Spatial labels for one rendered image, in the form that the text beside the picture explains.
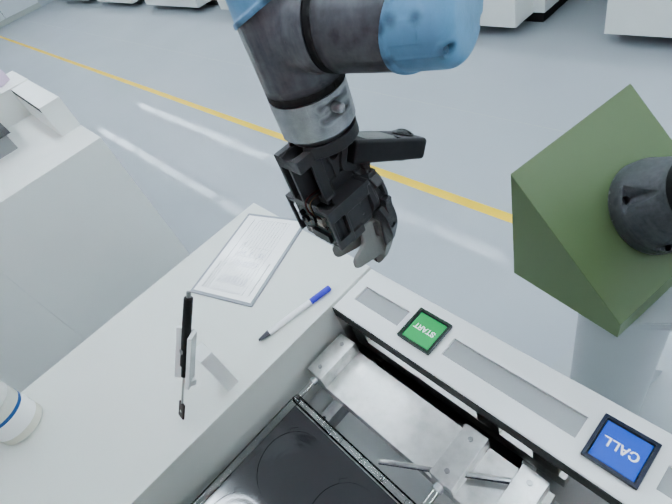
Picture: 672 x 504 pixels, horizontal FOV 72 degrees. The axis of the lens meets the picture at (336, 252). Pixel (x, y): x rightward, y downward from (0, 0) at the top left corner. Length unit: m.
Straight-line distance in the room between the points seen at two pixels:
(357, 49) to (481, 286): 1.64
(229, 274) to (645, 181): 0.68
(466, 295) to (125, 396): 1.39
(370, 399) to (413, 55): 0.53
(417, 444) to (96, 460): 0.46
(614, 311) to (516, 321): 1.05
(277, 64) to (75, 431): 0.65
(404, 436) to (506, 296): 1.27
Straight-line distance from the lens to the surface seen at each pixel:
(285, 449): 0.72
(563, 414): 0.62
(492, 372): 0.64
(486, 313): 1.85
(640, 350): 1.06
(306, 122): 0.42
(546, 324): 1.83
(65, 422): 0.88
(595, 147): 0.84
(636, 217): 0.80
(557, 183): 0.78
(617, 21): 3.30
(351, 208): 0.47
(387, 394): 0.73
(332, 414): 0.77
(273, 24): 0.39
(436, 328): 0.67
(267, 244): 0.88
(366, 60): 0.35
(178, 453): 0.72
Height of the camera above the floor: 1.52
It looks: 43 degrees down
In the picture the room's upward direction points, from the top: 23 degrees counter-clockwise
